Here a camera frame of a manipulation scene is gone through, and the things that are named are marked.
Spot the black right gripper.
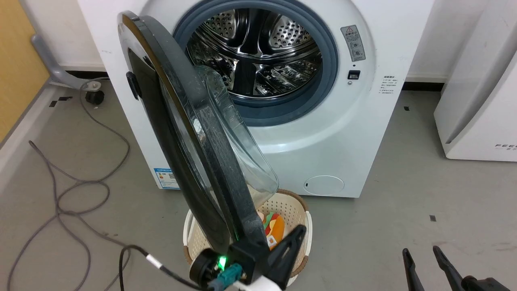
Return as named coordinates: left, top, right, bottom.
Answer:
left=402, top=245, right=512, bottom=291

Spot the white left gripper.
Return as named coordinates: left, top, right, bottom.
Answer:
left=229, top=225, right=307, bottom=291

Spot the black round glass washer door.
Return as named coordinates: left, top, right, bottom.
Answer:
left=117, top=11, right=279, bottom=254

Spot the white front-load washing machine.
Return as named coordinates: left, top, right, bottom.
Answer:
left=77, top=0, right=435, bottom=198

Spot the grey rubber door gasket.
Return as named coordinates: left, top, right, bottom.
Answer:
left=173, top=0, right=339, bottom=127

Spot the black door hinge block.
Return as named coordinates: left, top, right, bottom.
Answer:
left=126, top=72, right=142, bottom=101

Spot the orange red plush toy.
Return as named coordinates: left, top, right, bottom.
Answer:
left=262, top=212, right=286, bottom=249

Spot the cream plastic laundry basket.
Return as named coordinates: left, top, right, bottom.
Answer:
left=183, top=189, right=313, bottom=288

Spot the black round sensor green light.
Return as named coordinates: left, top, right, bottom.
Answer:
left=189, top=248, right=227, bottom=290

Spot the round white filter cover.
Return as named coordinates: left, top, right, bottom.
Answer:
left=304, top=175, right=345, bottom=196

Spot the blue energy label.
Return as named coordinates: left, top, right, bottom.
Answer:
left=153, top=167, right=181, bottom=190

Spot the white appliance with grey stripe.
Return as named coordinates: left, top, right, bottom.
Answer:
left=434, top=0, right=517, bottom=162

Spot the steel washer drum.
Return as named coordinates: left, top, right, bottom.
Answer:
left=186, top=8, right=324, bottom=100

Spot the grey warning sticker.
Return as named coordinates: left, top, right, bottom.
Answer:
left=340, top=25, right=366, bottom=62

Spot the black caster wheel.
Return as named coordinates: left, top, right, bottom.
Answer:
left=85, top=90, right=105, bottom=106

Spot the grey metal stand leg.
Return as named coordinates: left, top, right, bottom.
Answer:
left=32, top=34, right=102, bottom=90

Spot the yellow wooden panel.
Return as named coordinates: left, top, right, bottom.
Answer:
left=0, top=0, right=50, bottom=143

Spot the teal cable connector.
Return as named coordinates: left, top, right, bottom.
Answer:
left=209, top=263, right=244, bottom=291

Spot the black cable with white tag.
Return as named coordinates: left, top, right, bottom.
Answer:
left=118, top=245, right=202, bottom=291

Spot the long grey floor cable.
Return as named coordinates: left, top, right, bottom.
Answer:
left=6, top=77, right=132, bottom=291

